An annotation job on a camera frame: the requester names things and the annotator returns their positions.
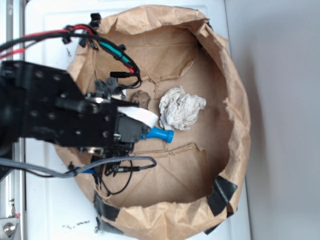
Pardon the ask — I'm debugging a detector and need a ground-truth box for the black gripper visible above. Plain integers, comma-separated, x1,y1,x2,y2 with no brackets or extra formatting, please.
0,60,150,153

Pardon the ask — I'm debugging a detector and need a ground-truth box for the blue plastic bottle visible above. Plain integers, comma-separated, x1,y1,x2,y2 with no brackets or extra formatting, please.
140,127,174,143

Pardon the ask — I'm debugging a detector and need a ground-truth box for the brown rock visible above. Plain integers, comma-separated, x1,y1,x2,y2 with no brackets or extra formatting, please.
131,90,152,110

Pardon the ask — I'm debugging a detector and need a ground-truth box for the black tape strip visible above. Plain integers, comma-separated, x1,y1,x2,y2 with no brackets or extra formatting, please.
207,175,238,216
93,192,124,236

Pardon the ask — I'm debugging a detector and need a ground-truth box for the crumpled white paper ball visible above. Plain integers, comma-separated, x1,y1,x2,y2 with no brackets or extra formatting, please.
159,86,207,131

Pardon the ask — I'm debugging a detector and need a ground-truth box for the brown paper bag tray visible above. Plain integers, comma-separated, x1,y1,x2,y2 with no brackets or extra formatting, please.
75,5,251,240

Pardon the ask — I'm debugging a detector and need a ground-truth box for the red black cable bundle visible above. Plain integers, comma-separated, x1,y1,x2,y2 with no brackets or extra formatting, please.
0,23,143,89

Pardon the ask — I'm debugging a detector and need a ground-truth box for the grey braided cable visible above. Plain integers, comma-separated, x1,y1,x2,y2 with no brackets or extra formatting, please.
0,155,158,179

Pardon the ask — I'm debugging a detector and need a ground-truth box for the aluminium rail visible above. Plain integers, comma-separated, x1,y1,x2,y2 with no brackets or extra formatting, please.
0,0,27,240

